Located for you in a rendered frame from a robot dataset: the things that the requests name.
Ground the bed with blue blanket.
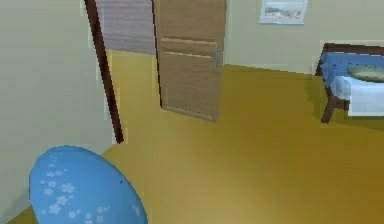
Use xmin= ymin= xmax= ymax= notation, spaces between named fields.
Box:
xmin=315 ymin=42 xmax=384 ymax=124

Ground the green oval pillow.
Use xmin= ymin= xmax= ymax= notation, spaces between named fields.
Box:
xmin=345 ymin=64 xmax=384 ymax=84

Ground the framed landscape wall picture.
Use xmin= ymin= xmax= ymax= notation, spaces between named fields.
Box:
xmin=258 ymin=0 xmax=309 ymax=26

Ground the blue flowered round stool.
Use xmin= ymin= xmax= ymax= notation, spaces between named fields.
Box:
xmin=28 ymin=144 xmax=149 ymax=224

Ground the brown wooden room door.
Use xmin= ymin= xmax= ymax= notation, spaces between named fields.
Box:
xmin=152 ymin=0 xmax=229 ymax=123

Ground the grey door handle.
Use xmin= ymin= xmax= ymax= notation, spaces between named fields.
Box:
xmin=215 ymin=45 xmax=222 ymax=70

